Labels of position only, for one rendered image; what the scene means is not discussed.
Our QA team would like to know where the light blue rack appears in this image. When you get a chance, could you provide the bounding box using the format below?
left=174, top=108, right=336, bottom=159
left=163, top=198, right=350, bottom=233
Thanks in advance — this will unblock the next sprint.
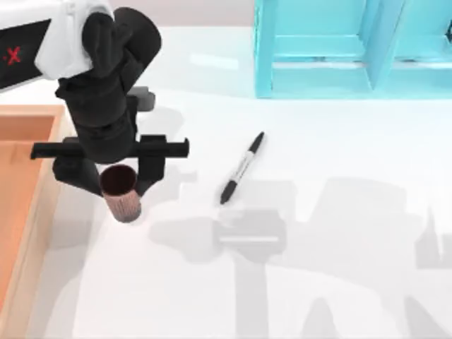
left=253, top=0, right=452, bottom=100

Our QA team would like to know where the shallow salmon-coloured box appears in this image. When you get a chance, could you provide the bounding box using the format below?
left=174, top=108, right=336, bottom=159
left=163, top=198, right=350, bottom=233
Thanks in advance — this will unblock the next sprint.
left=0, top=105, right=79, bottom=339

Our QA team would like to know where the black marker pen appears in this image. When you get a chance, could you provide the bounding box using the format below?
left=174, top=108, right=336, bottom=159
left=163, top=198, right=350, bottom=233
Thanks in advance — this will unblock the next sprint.
left=219, top=131, right=266, bottom=206

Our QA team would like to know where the pink ribbed cup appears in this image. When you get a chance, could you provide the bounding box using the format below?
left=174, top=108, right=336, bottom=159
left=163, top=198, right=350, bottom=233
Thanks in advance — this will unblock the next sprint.
left=99, top=165, right=143, bottom=225

